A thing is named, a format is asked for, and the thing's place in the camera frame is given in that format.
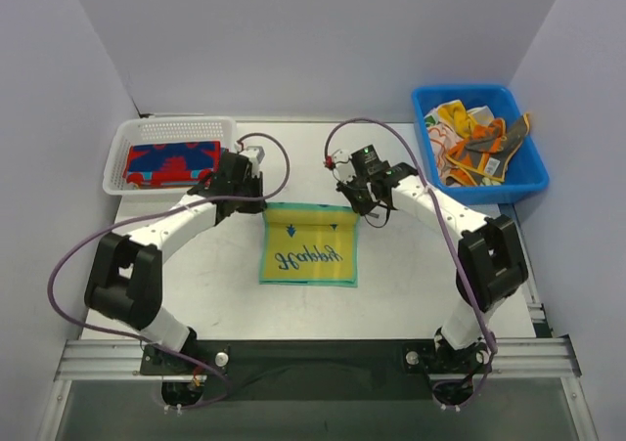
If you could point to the yellow orange towel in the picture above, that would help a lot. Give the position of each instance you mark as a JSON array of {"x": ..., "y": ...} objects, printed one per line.
[{"x": 455, "y": 115}]

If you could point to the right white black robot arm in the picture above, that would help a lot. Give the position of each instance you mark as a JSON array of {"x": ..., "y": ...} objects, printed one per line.
[{"x": 486, "y": 251}]

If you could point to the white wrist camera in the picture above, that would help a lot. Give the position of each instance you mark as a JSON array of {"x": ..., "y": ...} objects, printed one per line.
[
  {"x": 340, "y": 164},
  {"x": 255, "y": 154}
]

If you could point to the white patterned towel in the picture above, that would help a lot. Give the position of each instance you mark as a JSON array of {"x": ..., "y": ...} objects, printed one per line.
[{"x": 442, "y": 138}]

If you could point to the white perforated plastic basket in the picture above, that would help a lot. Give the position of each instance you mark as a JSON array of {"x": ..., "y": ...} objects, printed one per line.
[{"x": 158, "y": 130}]

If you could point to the grey orange-edged towel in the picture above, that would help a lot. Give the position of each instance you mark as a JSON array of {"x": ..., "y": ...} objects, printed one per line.
[{"x": 483, "y": 158}]

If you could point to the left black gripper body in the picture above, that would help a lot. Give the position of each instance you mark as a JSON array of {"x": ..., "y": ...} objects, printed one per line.
[{"x": 249, "y": 193}]

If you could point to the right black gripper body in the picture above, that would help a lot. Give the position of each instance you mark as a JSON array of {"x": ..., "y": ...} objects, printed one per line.
[{"x": 358, "y": 197}]

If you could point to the red blue tiger towel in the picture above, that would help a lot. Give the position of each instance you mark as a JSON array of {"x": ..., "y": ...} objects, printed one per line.
[{"x": 169, "y": 165}]

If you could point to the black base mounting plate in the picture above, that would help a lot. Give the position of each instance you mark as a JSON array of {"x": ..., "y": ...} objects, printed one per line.
[{"x": 347, "y": 370}]

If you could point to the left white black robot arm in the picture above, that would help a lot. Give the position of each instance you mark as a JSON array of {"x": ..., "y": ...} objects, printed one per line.
[{"x": 125, "y": 282}]

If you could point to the green teal towel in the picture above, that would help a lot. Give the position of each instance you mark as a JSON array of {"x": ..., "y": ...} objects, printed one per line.
[{"x": 309, "y": 244}]

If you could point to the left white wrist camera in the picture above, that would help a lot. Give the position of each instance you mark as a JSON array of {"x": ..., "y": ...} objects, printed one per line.
[{"x": 255, "y": 154}]

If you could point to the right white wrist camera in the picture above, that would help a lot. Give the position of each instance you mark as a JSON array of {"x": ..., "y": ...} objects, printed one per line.
[{"x": 340, "y": 164}]

